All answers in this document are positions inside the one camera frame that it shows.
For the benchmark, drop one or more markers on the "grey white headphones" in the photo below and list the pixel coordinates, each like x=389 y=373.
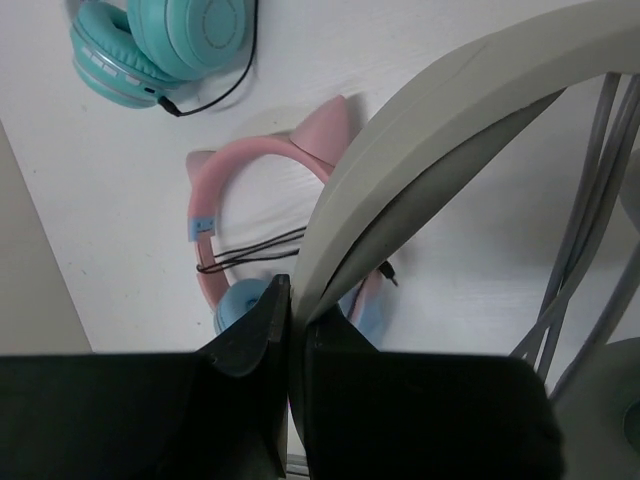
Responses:
x=434 y=136

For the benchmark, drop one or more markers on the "teal white cat-ear headphones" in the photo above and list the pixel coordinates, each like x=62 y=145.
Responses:
x=137 y=56

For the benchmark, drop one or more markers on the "pink blue cat-ear headphones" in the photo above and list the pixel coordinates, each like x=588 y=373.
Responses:
x=317 y=143

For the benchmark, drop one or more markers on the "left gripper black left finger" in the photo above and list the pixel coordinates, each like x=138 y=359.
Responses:
x=219 y=412

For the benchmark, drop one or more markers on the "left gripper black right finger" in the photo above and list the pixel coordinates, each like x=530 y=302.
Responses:
x=369 y=414

